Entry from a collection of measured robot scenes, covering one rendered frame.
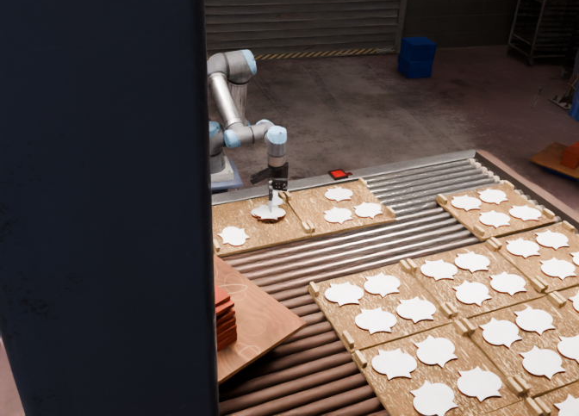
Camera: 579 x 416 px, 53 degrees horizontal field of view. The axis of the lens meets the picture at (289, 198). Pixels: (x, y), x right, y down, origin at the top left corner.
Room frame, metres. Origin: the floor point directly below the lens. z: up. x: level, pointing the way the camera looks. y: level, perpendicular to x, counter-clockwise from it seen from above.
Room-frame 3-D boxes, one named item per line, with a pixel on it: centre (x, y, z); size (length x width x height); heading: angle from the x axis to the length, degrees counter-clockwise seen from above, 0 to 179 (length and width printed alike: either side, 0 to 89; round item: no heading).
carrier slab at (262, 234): (2.09, 0.16, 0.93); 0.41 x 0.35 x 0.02; 114
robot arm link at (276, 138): (2.14, 0.06, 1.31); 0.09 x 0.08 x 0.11; 25
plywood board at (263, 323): (1.38, 0.28, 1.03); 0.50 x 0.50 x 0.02; 45
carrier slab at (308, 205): (2.26, -0.22, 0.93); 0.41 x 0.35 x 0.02; 113
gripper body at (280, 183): (2.13, 0.05, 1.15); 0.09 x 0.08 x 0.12; 91
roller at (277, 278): (1.92, -0.34, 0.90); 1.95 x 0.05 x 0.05; 114
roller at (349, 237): (2.06, -0.28, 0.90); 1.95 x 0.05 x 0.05; 114
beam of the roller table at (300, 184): (2.49, -0.08, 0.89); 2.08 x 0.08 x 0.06; 114
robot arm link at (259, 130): (2.22, 0.12, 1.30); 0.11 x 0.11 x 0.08; 25
